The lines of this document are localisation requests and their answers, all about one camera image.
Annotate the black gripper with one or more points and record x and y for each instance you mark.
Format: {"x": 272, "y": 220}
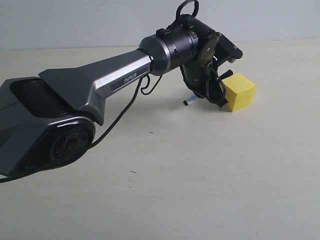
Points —
{"x": 203, "y": 80}

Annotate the yellow foam cube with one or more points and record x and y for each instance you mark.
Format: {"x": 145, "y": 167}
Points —
{"x": 240, "y": 91}

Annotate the black and white marker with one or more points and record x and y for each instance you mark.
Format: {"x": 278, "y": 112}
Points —
{"x": 190, "y": 99}

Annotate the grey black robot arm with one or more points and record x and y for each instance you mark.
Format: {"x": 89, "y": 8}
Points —
{"x": 49, "y": 121}

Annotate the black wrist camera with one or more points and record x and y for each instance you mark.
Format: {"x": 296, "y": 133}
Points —
{"x": 226, "y": 51}

